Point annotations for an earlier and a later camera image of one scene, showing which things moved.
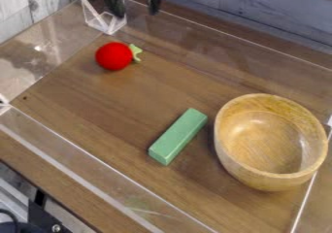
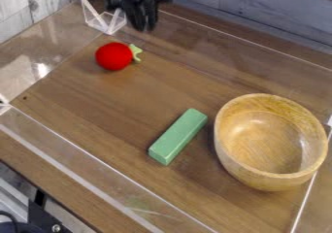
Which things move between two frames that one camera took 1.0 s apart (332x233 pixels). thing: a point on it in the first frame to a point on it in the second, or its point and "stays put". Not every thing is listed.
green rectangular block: [177, 136] stays put
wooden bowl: [270, 141] stays put
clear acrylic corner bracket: [105, 21] stays put
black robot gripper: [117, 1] to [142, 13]
